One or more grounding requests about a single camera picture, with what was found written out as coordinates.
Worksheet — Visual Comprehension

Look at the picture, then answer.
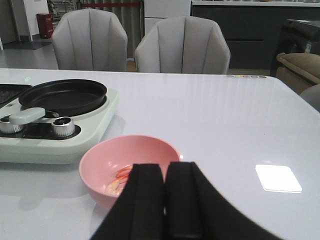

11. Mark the left grey chair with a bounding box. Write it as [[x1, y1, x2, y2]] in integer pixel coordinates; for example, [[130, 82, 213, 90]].
[[51, 8, 128, 72]]

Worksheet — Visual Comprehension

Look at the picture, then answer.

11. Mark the grey chair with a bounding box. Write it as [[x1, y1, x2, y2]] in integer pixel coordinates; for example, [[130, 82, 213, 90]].
[[135, 16, 231, 75], [51, 8, 128, 72]]

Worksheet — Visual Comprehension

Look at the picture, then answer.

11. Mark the left silver control knob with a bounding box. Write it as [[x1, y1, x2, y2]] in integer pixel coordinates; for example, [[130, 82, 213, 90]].
[[0, 115, 24, 134]]

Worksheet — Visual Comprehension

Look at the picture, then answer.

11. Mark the silver control knob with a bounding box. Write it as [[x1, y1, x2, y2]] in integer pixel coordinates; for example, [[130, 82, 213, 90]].
[[51, 116, 75, 137], [0, 115, 24, 134]]

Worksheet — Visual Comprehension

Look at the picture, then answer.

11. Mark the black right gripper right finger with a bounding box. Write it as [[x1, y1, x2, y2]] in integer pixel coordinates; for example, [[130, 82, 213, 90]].
[[165, 162, 278, 240]]

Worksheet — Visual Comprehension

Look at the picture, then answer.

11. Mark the right silver control knob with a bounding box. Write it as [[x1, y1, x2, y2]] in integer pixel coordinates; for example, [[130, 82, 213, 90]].
[[51, 116, 75, 137]]

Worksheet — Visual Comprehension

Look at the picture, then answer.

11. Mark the red barrier belt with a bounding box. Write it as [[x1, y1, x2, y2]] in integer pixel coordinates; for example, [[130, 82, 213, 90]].
[[80, 1, 141, 8]]

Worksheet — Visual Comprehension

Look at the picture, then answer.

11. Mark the pale shrimp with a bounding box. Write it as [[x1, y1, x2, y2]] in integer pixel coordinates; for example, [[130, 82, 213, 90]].
[[104, 178, 128, 196]]

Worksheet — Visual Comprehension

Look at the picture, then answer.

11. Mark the red bin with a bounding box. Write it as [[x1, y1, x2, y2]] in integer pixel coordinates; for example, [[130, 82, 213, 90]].
[[36, 13, 54, 39]]

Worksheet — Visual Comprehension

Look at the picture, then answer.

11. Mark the orange shrimp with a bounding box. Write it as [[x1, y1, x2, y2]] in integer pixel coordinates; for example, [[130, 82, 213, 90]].
[[115, 164, 133, 179]]

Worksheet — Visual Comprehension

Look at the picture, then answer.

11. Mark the dark appliance at right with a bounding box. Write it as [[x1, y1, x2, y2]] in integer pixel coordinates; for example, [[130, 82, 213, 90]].
[[270, 19, 320, 77]]

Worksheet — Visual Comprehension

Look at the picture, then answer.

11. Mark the right grey chair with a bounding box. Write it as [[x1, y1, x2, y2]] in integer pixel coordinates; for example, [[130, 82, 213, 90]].
[[135, 16, 231, 75]]

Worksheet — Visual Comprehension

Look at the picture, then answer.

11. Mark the green breakfast maker base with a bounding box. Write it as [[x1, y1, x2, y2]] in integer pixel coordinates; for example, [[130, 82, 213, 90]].
[[0, 88, 119, 164]]

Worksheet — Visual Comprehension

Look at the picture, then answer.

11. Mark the black round frying pan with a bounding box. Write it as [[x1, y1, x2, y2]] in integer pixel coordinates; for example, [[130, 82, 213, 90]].
[[9, 79, 107, 125]]

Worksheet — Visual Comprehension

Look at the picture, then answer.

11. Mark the dark grey counter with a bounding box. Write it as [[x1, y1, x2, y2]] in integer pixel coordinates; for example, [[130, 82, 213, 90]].
[[191, 0, 320, 70]]

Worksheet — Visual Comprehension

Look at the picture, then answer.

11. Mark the pink bowl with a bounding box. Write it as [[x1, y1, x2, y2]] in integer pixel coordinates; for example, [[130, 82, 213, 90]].
[[78, 134, 181, 210]]

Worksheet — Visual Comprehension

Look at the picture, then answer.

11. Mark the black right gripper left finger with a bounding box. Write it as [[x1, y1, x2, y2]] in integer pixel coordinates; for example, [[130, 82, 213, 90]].
[[91, 163, 165, 240]]

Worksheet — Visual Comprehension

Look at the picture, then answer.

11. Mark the white cabinet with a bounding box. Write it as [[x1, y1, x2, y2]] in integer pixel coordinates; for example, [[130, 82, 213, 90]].
[[143, 0, 192, 34]]

